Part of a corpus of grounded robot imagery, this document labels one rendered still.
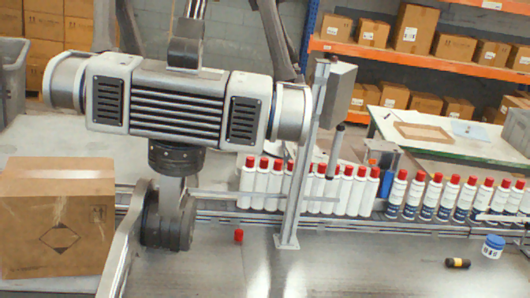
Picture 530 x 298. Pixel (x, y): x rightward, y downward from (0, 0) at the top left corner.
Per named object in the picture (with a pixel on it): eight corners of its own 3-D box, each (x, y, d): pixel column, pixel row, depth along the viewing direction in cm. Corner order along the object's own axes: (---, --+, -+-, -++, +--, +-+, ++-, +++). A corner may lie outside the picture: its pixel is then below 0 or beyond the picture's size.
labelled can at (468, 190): (460, 217, 204) (476, 173, 196) (466, 224, 199) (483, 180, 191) (449, 216, 203) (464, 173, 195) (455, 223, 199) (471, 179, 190)
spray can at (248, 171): (248, 203, 189) (255, 154, 180) (251, 210, 184) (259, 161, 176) (235, 203, 187) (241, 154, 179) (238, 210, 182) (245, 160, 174)
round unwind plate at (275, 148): (311, 139, 261) (312, 136, 260) (325, 164, 233) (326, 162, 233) (255, 133, 255) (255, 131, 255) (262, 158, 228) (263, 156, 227)
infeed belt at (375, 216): (457, 223, 207) (460, 215, 206) (467, 234, 200) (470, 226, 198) (46, 196, 178) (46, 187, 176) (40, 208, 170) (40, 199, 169)
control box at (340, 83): (346, 118, 170) (358, 65, 163) (329, 131, 156) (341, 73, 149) (319, 110, 174) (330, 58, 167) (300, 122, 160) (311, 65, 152)
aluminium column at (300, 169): (291, 238, 179) (327, 59, 152) (292, 245, 175) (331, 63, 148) (279, 237, 179) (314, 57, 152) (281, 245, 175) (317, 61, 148)
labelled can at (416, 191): (411, 214, 200) (425, 169, 192) (416, 221, 195) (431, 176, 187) (399, 213, 199) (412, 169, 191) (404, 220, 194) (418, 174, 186)
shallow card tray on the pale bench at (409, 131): (439, 131, 333) (441, 126, 332) (454, 144, 311) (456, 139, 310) (392, 124, 328) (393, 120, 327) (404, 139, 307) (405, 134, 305)
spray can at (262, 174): (263, 204, 189) (271, 156, 181) (263, 211, 184) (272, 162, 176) (249, 203, 189) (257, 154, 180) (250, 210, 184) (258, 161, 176)
